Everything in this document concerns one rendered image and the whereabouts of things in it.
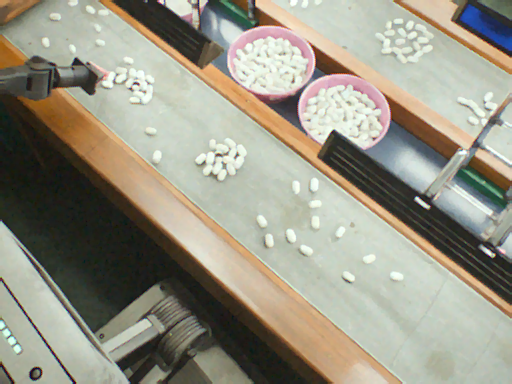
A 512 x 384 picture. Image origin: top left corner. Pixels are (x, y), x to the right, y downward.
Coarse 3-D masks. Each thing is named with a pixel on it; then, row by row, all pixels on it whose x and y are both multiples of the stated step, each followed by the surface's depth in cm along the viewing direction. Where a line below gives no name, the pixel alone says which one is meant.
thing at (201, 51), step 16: (112, 0) 146; (128, 0) 143; (144, 16) 142; (160, 16) 139; (176, 16) 136; (160, 32) 140; (176, 32) 137; (192, 32) 135; (176, 48) 139; (192, 48) 136; (208, 48) 133; (208, 64) 138
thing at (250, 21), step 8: (216, 0) 195; (224, 0) 194; (248, 0) 182; (224, 8) 195; (232, 8) 192; (240, 8) 192; (248, 8) 185; (232, 16) 195; (240, 16) 191; (248, 16) 189; (248, 24) 191; (256, 24) 190
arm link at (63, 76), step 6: (66, 66) 150; (54, 72) 145; (60, 72) 145; (66, 72) 147; (72, 72) 149; (54, 78) 145; (60, 78) 145; (66, 78) 147; (72, 78) 149; (54, 84) 146; (60, 84) 146; (66, 84) 148; (72, 84) 150
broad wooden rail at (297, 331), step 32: (0, 64) 171; (0, 96) 186; (64, 96) 166; (64, 128) 160; (96, 128) 160; (96, 160) 155; (128, 160) 155; (128, 192) 150; (160, 192) 151; (160, 224) 146; (192, 224) 146; (192, 256) 142; (224, 256) 142; (224, 288) 139; (256, 288) 138; (288, 288) 140; (256, 320) 137; (288, 320) 135; (320, 320) 135; (288, 352) 137; (320, 352) 131; (352, 352) 131
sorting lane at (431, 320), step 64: (64, 0) 188; (64, 64) 175; (128, 64) 175; (128, 128) 164; (192, 128) 164; (256, 128) 165; (192, 192) 154; (256, 192) 155; (320, 192) 155; (256, 256) 145; (320, 256) 146; (384, 256) 146; (384, 320) 138; (448, 320) 138
